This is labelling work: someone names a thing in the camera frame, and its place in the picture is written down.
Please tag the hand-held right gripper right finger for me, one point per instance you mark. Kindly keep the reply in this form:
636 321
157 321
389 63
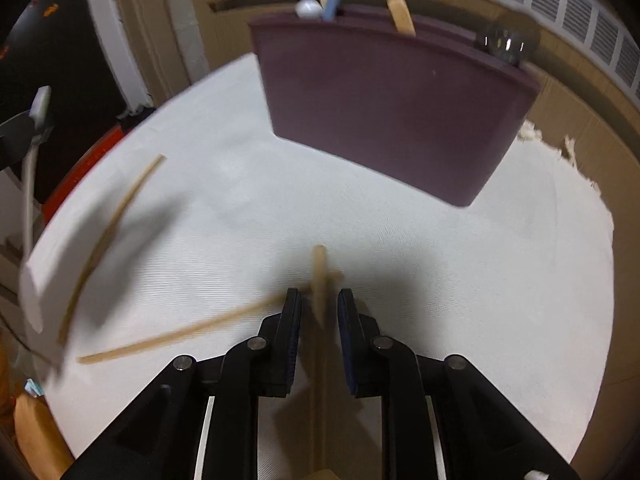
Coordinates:
345 330

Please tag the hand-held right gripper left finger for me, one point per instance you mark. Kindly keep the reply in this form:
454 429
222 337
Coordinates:
295 330

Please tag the purple utensil holder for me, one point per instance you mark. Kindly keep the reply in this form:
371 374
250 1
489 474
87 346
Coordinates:
390 110

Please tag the wooden utensil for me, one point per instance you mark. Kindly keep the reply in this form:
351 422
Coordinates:
400 15

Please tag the white cloth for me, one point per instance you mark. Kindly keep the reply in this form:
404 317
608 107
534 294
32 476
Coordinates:
450 285

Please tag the red orange object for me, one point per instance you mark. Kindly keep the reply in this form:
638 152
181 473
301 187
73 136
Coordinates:
82 170

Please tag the white knobbed utensil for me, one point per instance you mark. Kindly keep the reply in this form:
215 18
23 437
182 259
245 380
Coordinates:
307 8

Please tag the shiny metal spoon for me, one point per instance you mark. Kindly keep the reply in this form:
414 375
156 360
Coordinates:
502 42

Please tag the long grey vent grille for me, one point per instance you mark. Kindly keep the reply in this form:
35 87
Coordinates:
575 10

